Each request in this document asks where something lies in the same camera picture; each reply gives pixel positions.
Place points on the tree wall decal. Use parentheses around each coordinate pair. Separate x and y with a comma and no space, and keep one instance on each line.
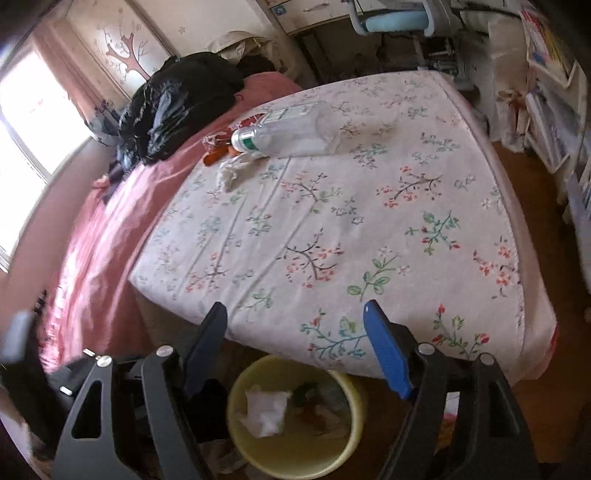
(124,50)

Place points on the pink curtain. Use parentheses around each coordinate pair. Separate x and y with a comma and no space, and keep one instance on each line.
(69,60)

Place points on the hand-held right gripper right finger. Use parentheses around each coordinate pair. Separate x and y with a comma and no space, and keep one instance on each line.
(388,350)

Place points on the yellow trash bin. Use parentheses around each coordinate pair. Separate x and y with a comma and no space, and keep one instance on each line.
(286,450)

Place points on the white shelf rack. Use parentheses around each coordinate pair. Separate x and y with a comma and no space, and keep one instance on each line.
(549,152)

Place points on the window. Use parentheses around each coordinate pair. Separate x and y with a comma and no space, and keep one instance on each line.
(27,115)

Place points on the row of red-spined books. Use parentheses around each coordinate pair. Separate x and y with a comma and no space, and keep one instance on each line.
(549,41)

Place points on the floral mat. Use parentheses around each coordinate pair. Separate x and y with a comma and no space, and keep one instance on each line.
(369,207)

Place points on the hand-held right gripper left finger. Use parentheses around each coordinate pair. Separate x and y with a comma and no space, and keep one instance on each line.
(203,350)

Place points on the white paper bag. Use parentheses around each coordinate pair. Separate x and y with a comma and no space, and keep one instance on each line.
(508,37)

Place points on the beige bag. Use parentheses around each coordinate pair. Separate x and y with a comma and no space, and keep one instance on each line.
(235,41)

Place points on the orange peel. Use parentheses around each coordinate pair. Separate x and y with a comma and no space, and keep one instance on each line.
(214,158)

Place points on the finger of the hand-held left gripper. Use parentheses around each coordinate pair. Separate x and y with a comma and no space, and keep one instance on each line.
(69,374)

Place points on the black puffer jacket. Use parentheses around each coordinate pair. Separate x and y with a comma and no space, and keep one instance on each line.
(175,101)

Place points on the white desk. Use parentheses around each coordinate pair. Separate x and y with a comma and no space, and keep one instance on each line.
(314,14)

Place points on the blue office chair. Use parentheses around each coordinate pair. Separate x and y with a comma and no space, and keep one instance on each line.
(397,21)

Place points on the red snack wrapper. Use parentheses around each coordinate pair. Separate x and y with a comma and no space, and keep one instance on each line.
(217,141)

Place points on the clear plastic bottle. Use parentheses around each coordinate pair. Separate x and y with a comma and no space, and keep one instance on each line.
(295,134)

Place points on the white tissue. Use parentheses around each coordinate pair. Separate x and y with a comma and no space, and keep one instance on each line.
(228,175)
(265,410)

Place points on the pink bed sheet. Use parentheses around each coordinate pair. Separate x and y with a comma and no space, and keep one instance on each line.
(115,230)

